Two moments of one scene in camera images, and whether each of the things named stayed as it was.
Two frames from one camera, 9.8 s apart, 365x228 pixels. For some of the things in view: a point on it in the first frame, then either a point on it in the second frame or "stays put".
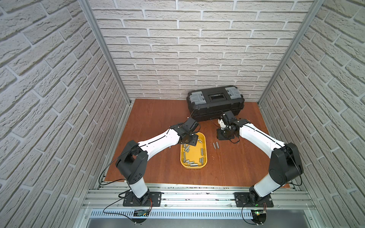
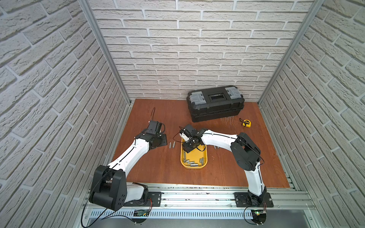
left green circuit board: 141,213 stays put
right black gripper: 219,136 -> 186,148
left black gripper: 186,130 -> 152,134
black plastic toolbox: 208,105 stays put
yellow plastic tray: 194,157 stays put
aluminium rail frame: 197,205 stays put
